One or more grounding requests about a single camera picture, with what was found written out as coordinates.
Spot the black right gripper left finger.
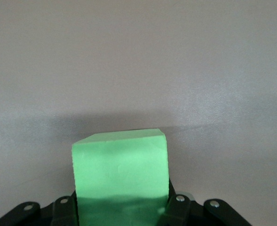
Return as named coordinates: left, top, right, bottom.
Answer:
left=51, top=194, right=79, bottom=226

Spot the green foam cube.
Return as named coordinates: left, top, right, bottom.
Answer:
left=71, top=128, right=171, bottom=226

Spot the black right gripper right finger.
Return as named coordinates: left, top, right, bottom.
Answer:
left=158, top=185, right=197, bottom=226

